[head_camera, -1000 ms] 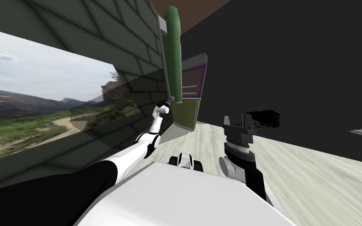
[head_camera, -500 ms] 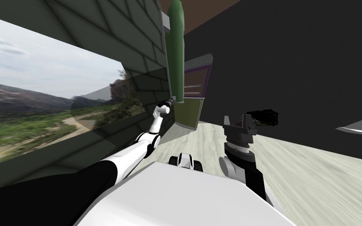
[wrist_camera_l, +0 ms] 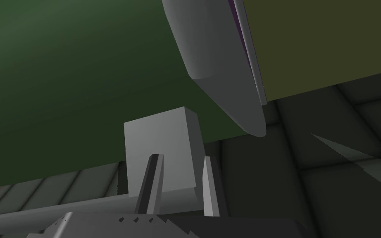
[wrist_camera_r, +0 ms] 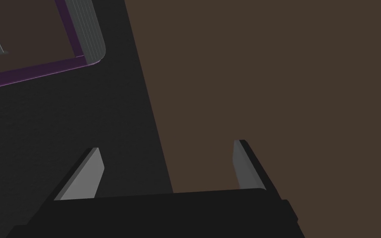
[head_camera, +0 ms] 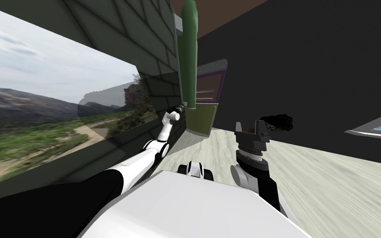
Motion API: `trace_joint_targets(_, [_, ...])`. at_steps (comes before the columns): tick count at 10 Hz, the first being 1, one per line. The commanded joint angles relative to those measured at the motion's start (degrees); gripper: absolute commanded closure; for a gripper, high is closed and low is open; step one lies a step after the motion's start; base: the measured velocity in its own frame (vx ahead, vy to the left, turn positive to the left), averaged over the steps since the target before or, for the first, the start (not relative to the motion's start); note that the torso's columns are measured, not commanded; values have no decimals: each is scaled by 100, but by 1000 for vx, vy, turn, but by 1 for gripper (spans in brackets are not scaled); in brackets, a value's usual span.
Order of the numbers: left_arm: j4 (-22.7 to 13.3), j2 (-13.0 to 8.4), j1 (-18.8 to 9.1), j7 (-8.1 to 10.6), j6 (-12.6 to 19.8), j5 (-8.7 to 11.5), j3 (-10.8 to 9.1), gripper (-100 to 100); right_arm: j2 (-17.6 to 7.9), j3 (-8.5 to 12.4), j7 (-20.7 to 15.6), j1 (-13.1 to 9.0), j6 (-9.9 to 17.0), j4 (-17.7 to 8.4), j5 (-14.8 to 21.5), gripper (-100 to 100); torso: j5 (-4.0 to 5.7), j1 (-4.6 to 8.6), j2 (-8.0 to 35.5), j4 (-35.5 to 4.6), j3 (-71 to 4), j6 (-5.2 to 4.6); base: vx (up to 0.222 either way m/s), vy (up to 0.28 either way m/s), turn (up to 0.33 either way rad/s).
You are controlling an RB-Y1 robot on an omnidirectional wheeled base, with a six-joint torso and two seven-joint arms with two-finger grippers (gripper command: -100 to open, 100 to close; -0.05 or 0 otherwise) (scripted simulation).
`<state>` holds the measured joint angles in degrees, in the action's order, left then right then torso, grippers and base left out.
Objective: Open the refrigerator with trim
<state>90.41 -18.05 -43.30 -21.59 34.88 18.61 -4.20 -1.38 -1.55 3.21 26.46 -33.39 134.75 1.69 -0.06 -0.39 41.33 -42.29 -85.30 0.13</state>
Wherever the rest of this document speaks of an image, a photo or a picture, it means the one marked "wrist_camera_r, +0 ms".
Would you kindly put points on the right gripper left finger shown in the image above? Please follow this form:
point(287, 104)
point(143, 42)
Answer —
point(84, 178)

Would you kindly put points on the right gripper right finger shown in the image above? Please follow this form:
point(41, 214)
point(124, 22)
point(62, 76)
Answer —
point(250, 168)

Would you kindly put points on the grey cabinet with purple trim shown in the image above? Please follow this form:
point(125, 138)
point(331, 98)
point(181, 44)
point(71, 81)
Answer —
point(81, 39)

